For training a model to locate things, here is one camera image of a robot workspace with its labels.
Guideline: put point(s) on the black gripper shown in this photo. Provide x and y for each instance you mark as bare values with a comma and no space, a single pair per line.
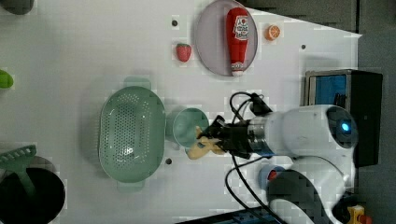
233,138

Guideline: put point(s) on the yellow plush peeled banana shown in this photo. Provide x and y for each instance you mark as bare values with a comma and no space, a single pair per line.
203,145

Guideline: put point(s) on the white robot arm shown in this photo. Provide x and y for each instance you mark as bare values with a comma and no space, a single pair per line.
319,139

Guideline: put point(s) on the green mug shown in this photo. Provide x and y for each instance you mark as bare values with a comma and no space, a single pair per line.
181,124

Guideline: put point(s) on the blue cup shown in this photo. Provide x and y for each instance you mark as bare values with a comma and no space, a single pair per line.
264,172

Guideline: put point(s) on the small red toy in cup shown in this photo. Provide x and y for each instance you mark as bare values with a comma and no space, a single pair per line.
272,175

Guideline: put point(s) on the green plastic colander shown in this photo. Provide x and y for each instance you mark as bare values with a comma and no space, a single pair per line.
131,134

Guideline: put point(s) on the red plush strawberry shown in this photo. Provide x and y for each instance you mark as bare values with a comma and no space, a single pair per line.
183,52

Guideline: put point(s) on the round grey plate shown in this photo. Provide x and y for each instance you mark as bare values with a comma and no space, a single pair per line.
211,39

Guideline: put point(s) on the red plush ketchup bottle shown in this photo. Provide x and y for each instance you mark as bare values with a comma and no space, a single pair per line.
237,38

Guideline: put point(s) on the orange slice toy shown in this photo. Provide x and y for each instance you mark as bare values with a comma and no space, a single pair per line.
272,32

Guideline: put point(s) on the green dish rack piece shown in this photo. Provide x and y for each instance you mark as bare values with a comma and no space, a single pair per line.
17,161

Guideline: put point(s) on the bright green toy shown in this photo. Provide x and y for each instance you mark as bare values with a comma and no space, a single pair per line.
6,80

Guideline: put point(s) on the black round pot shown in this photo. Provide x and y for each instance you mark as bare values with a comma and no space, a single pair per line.
17,207

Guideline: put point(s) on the dark grey round object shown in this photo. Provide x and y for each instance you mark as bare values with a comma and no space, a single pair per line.
17,7

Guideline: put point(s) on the blue metal frame rail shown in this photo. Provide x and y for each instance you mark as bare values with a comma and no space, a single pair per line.
236,217

